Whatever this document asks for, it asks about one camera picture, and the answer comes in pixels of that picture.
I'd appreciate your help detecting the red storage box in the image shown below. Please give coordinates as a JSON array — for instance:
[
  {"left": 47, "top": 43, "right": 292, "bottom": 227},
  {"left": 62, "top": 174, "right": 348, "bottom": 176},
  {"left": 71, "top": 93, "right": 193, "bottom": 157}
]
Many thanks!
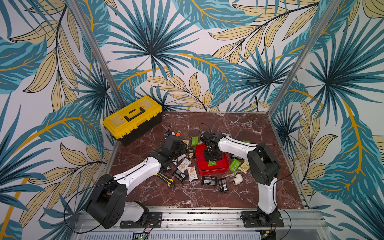
[{"left": 195, "top": 144, "right": 230, "bottom": 176}]

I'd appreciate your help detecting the small black drycake packet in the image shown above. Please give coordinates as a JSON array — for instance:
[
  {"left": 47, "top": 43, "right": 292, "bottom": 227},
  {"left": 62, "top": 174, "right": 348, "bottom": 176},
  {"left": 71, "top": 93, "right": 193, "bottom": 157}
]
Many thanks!
[{"left": 187, "top": 148, "right": 196, "bottom": 159}]

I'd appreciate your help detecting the black cookie packet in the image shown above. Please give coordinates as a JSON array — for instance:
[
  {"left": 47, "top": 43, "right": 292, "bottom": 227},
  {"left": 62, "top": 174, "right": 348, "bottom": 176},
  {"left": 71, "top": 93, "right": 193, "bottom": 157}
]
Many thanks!
[{"left": 173, "top": 169, "right": 187, "bottom": 184}]

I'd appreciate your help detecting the black wafer packet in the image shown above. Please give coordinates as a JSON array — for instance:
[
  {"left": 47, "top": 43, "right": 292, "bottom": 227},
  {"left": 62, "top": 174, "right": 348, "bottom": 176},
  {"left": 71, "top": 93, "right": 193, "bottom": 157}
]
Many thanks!
[
  {"left": 218, "top": 178, "right": 229, "bottom": 194},
  {"left": 201, "top": 176, "right": 218, "bottom": 187}
]

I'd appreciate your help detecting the white drycake cookie packet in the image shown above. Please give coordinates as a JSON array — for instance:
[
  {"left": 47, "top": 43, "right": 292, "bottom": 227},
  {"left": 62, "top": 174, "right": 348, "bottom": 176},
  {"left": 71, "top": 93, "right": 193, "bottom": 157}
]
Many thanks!
[{"left": 187, "top": 167, "right": 199, "bottom": 182}]

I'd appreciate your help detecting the cream square cookie packet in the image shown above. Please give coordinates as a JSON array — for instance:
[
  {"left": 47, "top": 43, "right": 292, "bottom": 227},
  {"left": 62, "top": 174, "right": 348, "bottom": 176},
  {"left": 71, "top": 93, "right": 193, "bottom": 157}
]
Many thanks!
[{"left": 238, "top": 161, "right": 250, "bottom": 174}]

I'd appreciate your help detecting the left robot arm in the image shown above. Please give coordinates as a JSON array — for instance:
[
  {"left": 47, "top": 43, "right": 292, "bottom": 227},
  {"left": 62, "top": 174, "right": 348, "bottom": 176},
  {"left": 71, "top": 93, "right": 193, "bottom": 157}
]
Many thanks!
[{"left": 85, "top": 135, "right": 188, "bottom": 229}]

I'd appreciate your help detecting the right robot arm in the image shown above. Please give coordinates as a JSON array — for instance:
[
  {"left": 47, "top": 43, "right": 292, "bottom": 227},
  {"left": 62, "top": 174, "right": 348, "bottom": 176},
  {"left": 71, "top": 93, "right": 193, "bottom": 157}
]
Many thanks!
[{"left": 201, "top": 132, "right": 281, "bottom": 215}]

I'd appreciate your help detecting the white pipe elbow fitting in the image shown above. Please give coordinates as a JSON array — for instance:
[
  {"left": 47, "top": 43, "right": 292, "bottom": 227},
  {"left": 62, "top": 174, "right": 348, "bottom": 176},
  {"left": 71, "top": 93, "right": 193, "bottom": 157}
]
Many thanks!
[{"left": 233, "top": 174, "right": 243, "bottom": 186}]

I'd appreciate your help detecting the green snack packet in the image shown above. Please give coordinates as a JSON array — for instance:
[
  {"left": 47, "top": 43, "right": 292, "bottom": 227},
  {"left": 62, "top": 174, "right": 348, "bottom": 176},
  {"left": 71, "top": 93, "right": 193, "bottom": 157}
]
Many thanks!
[{"left": 229, "top": 159, "right": 242, "bottom": 174}]

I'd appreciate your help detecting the yellow black utility knife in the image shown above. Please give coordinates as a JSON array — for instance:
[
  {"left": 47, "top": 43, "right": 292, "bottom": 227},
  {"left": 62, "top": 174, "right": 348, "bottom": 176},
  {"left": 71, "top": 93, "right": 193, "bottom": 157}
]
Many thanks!
[{"left": 156, "top": 173, "right": 175, "bottom": 189}]

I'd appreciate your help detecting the yellow black toolbox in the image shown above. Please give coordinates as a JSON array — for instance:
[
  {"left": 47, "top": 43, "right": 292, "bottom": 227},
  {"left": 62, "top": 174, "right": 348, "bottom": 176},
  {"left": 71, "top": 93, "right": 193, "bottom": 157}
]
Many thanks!
[{"left": 103, "top": 96, "right": 163, "bottom": 146}]

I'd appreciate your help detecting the aluminium front rail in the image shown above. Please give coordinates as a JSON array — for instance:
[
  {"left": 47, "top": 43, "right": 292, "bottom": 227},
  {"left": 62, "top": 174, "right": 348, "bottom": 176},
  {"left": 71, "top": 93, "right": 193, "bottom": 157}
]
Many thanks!
[{"left": 70, "top": 207, "right": 333, "bottom": 240}]

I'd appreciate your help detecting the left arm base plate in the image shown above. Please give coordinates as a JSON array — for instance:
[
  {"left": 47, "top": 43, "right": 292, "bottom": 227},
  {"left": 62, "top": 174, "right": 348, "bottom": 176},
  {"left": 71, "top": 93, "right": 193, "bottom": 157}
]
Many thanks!
[{"left": 120, "top": 212, "right": 163, "bottom": 229}]

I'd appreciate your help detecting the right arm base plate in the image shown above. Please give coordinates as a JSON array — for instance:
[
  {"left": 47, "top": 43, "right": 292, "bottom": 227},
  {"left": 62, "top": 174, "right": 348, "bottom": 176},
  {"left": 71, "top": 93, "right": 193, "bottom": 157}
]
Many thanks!
[{"left": 240, "top": 211, "right": 285, "bottom": 229}]

